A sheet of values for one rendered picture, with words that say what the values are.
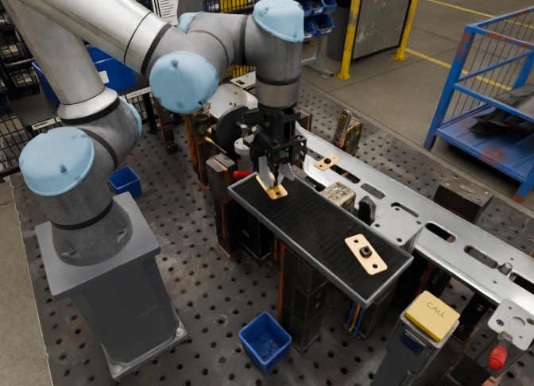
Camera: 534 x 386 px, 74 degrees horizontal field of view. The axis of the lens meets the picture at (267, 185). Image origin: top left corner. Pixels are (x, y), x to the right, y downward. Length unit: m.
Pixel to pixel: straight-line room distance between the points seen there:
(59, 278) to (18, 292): 1.58
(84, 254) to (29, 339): 1.43
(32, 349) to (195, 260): 1.10
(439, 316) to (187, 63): 0.52
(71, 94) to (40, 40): 0.10
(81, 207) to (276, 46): 0.43
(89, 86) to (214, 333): 0.72
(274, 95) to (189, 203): 0.90
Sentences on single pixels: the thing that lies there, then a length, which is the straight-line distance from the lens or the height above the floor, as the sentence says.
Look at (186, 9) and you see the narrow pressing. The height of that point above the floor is 1.30.
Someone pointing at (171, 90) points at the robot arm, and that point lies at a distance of 0.46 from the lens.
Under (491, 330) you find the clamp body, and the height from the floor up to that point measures 1.05.
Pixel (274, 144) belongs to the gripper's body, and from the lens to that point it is 0.64.
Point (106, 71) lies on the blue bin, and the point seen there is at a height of 1.12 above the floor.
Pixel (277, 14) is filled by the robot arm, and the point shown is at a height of 1.53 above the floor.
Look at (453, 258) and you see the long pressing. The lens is 0.95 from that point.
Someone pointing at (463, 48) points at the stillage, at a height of 0.81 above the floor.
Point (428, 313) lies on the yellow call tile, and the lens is 0.64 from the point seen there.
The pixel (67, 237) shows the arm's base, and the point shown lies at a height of 1.16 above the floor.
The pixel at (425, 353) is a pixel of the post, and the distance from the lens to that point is 0.67.
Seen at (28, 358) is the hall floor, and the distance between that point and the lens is 2.12.
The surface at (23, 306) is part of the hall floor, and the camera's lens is 2.30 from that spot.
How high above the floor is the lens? 1.67
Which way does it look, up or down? 41 degrees down
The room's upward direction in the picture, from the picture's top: straight up
